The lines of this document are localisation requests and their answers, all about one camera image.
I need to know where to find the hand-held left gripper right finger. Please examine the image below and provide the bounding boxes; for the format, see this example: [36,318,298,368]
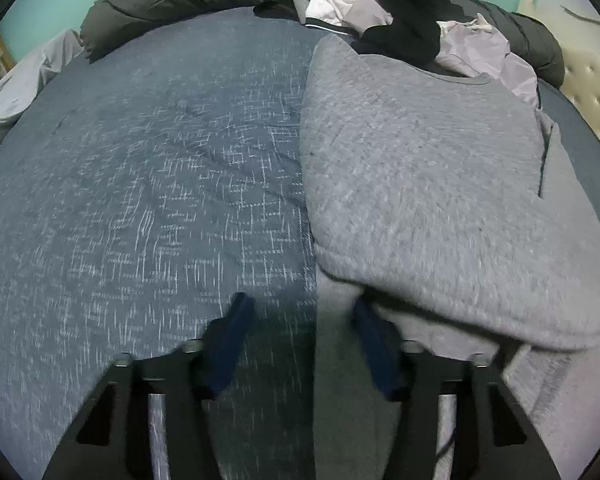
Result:
[352,300,561,480]

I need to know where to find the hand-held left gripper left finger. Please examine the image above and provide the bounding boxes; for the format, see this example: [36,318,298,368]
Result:
[42,292,257,480]

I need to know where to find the grey knitted sweater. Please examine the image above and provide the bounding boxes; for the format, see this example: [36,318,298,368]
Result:
[299,35,600,480]

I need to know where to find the blue patterned bed sheet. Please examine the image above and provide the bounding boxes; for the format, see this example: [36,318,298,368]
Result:
[0,7,600,480]

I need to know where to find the light purple jacket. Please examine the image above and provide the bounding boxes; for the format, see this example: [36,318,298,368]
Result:
[292,0,541,108]

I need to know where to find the cream tufted headboard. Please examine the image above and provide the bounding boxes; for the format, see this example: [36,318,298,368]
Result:
[517,0,600,161]

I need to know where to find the wooden frame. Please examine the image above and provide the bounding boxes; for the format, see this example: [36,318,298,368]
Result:
[0,30,17,72]

